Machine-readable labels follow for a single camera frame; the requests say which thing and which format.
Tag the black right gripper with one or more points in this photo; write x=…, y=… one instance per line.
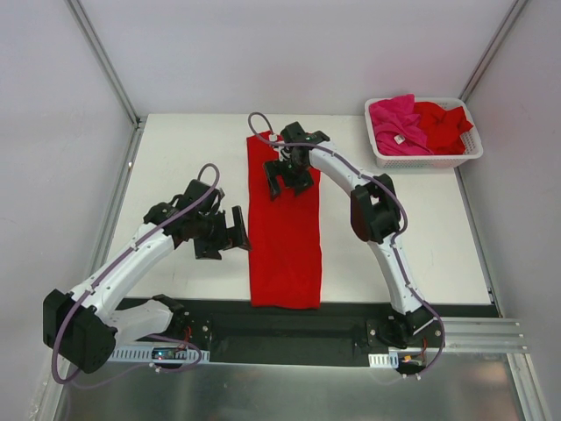
x=288, y=171

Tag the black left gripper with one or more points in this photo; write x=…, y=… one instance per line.
x=223, y=239

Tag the red t shirt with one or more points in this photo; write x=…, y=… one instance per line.
x=443, y=128
x=285, y=263

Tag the white perforated plastic basket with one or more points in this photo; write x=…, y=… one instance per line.
x=471, y=140

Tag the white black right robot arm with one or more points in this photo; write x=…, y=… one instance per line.
x=377, y=218

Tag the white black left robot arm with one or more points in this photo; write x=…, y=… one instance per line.
x=85, y=325

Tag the pink t shirt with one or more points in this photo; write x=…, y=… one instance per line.
x=396, y=127

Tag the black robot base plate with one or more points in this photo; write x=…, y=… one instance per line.
x=335, y=335

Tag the left white cable duct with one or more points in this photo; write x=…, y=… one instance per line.
x=158, y=354

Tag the white cable duct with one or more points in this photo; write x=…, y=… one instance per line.
x=158, y=354
x=383, y=360

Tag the right white cable duct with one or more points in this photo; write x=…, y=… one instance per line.
x=383, y=360

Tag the left aluminium frame post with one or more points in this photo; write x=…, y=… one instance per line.
x=98, y=50

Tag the aluminium frame post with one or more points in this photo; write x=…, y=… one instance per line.
x=98, y=50
x=506, y=26

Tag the right aluminium frame post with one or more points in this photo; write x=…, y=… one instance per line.
x=506, y=26

